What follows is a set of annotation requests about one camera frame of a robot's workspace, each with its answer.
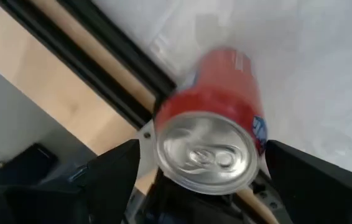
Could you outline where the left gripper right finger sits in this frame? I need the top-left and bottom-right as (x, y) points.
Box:
(265, 139), (352, 224)

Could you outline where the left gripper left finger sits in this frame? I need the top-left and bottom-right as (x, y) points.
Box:
(0, 139), (142, 224)

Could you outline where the red can with blue logo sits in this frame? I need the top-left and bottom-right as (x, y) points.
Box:
(152, 46), (269, 196)

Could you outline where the dark flat floor object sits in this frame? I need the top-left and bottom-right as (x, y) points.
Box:
(0, 142), (59, 187)

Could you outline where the white glossy surface sheet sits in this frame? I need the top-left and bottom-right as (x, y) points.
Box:
(91, 0), (352, 181)

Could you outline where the silver frame mounting plate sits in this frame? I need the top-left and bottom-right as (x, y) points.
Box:
(137, 119), (161, 194)

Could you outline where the black aluminium table frame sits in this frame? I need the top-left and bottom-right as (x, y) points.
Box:
(0, 0), (178, 131)

